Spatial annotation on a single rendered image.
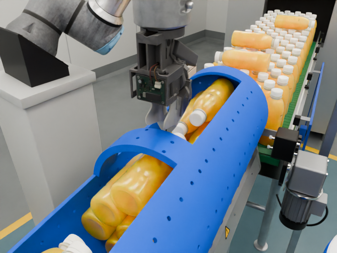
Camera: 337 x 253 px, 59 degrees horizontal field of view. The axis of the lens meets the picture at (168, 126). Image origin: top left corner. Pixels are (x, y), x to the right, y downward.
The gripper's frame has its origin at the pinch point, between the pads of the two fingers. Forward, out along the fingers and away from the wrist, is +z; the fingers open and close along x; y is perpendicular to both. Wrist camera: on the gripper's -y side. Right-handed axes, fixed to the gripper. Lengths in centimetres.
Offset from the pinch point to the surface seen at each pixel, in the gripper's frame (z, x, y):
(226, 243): 37.5, 13.5, -7.9
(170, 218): 3.6, 9.4, 17.6
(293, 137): 23, 22, -46
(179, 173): 1.9, 7.2, 9.8
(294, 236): 103, 35, -80
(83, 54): 86, -234, -225
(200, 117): 5.8, 1.0, -15.8
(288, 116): 33, 18, -79
